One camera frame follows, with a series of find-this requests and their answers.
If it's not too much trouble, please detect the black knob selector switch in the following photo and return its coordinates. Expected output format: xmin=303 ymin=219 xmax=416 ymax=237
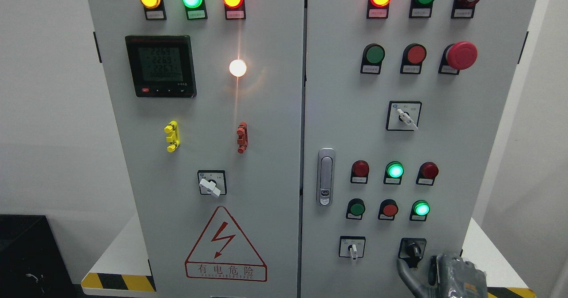
xmin=398 ymin=238 xmax=427 ymax=268

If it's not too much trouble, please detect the red terminal connector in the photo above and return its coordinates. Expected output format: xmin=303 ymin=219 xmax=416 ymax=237
xmin=236 ymin=122 xmax=249 ymax=154

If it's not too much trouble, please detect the dark red indicator light left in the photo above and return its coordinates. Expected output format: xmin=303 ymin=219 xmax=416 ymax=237
xmin=350 ymin=160 xmax=370 ymax=184

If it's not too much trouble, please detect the dark red indicator light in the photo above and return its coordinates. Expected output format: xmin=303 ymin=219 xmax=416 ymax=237
xmin=416 ymin=162 xmax=439 ymax=186
xmin=350 ymin=160 xmax=370 ymax=184

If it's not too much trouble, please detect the white glowing lamp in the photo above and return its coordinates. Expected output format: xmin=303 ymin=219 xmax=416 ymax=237
xmin=229 ymin=59 xmax=248 ymax=78

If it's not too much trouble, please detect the grey left cabinet door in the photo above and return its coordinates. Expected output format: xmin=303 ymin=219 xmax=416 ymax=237
xmin=88 ymin=0 xmax=304 ymax=298

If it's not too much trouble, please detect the grey cabinet door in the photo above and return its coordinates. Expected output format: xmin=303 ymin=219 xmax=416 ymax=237
xmin=88 ymin=0 xmax=304 ymax=298
xmin=300 ymin=0 xmax=536 ymax=298

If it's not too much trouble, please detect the small green push button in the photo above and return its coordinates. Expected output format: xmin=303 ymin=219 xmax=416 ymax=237
xmin=346 ymin=198 xmax=366 ymax=220

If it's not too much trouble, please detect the yellow terminal connector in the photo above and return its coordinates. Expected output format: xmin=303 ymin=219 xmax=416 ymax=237
xmin=164 ymin=120 xmax=181 ymax=153

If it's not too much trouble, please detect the green lit indicator middle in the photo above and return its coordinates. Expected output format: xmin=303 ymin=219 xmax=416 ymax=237
xmin=383 ymin=161 xmax=405 ymax=185

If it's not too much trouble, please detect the small red push button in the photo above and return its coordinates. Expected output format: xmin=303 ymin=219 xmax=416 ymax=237
xmin=378 ymin=199 xmax=399 ymax=221

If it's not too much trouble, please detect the red electric hazard warning sticker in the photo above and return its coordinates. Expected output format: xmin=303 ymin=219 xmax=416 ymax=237
xmin=185 ymin=206 xmax=268 ymax=282

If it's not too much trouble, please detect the grey right cabinet door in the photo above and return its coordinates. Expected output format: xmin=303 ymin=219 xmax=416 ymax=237
xmin=300 ymin=0 xmax=536 ymax=298

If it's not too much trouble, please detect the black digital power meter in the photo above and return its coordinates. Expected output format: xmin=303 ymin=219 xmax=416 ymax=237
xmin=125 ymin=35 xmax=197 ymax=98

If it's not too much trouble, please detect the dark red indicator light right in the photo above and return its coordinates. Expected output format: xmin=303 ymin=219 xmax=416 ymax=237
xmin=416 ymin=162 xmax=439 ymax=186

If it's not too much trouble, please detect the red-rimmed yellow indicator light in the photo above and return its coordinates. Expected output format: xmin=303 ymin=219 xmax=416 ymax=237
xmin=223 ymin=0 xmax=246 ymax=20

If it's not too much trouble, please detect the small green lit button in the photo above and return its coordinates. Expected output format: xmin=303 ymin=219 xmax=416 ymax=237
xmin=409 ymin=200 xmax=430 ymax=222

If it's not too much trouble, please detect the green lit indicator light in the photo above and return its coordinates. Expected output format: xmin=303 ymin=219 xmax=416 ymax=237
xmin=182 ymin=0 xmax=208 ymax=20

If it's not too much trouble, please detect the red lit indicator light right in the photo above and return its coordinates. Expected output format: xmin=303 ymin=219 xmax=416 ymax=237
xmin=367 ymin=0 xmax=391 ymax=20

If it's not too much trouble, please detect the red emergency stop button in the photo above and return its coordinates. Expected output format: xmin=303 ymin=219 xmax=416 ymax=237
xmin=438 ymin=41 xmax=477 ymax=75

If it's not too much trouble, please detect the green unlit indicator light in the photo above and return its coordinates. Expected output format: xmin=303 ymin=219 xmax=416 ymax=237
xmin=409 ymin=0 xmax=435 ymax=19

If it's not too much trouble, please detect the white base platform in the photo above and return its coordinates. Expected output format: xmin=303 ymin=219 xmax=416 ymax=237
xmin=81 ymin=215 xmax=536 ymax=298

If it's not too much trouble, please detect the dark red buzzer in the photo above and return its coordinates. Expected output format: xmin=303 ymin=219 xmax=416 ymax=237
xmin=451 ymin=0 xmax=480 ymax=19

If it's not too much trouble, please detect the black box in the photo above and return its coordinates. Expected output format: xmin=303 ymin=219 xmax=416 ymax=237
xmin=0 ymin=214 xmax=76 ymax=298

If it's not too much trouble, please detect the silver door latch handle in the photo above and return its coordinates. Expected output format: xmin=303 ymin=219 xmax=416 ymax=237
xmin=316 ymin=148 xmax=335 ymax=206

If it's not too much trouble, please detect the white lever selector switch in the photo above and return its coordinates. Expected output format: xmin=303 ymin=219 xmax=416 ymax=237
xmin=197 ymin=169 xmax=227 ymax=198

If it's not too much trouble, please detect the white pointer rotary switch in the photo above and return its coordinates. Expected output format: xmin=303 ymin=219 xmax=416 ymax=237
xmin=386 ymin=101 xmax=422 ymax=132

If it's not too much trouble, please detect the small white selector switch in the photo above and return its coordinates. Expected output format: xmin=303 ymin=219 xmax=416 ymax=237
xmin=338 ymin=235 xmax=367 ymax=260

